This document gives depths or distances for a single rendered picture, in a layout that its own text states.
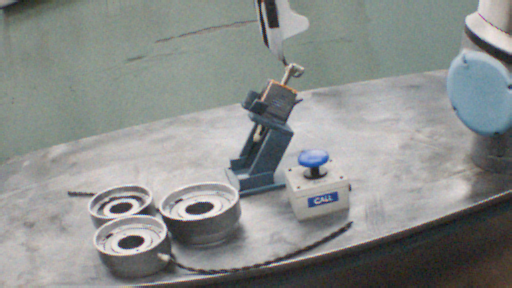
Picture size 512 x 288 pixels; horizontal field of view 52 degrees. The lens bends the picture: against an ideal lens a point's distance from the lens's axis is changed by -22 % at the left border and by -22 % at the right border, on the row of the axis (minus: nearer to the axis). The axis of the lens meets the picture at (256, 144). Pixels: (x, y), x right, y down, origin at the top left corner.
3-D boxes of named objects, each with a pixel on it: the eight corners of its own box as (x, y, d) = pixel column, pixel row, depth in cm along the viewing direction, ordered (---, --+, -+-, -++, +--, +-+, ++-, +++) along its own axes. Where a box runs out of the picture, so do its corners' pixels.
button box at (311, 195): (298, 222, 82) (294, 188, 81) (287, 199, 89) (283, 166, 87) (358, 207, 83) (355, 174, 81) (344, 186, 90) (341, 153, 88)
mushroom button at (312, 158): (305, 197, 83) (300, 161, 81) (298, 185, 87) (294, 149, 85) (335, 190, 83) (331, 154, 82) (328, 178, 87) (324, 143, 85)
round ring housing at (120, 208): (88, 222, 90) (80, 198, 89) (144, 202, 94) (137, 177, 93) (107, 250, 81) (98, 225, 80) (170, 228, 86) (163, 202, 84)
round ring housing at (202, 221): (260, 219, 85) (255, 191, 83) (202, 255, 78) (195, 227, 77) (205, 202, 92) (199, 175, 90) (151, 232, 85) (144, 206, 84)
